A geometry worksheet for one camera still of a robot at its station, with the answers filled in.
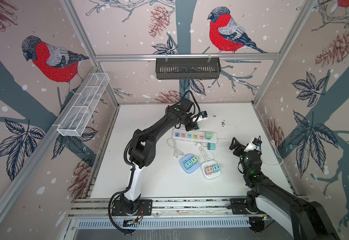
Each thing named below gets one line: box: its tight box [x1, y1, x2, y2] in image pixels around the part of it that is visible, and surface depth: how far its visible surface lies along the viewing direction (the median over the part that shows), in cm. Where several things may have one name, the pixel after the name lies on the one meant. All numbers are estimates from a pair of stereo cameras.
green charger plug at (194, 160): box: [190, 156, 199, 165], surface depth 85 cm
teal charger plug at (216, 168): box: [212, 164, 221, 173], surface depth 81 cm
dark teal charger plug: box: [207, 142, 216, 150], surface depth 97 cm
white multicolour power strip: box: [172, 129, 218, 143], surface depth 100 cm
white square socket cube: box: [201, 160, 221, 180], surface depth 85 cm
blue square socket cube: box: [180, 153, 200, 174], surface depth 86 cm
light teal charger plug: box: [184, 160, 193, 170], surface depth 83 cm
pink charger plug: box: [205, 166, 214, 175], surface depth 81 cm
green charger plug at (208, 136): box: [205, 132, 213, 141], surface depth 97 cm
